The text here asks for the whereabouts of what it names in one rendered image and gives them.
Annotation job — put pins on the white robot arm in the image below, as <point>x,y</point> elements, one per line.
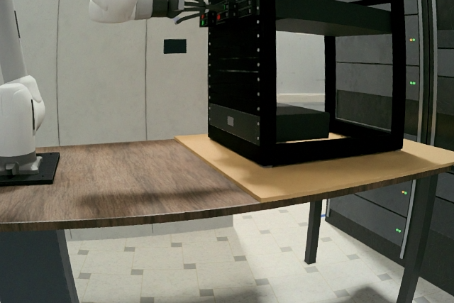
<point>19,116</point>

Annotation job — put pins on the black metal rack frame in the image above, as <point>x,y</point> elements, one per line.
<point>245,118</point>

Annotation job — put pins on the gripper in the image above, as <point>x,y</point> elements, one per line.
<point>160,10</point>

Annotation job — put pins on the tan wooden board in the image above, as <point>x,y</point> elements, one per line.
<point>305,178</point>

